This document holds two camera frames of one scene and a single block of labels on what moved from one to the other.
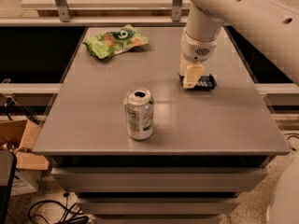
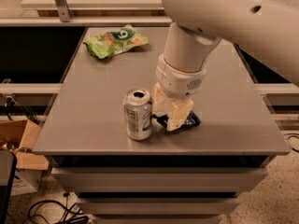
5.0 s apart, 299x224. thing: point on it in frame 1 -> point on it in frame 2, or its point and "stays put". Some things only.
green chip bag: (115, 41) stays put
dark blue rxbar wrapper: (206, 82) -> (192, 120)
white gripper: (195, 50) -> (177, 80)
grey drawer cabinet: (208, 145) stays put
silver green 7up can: (139, 106) stays put
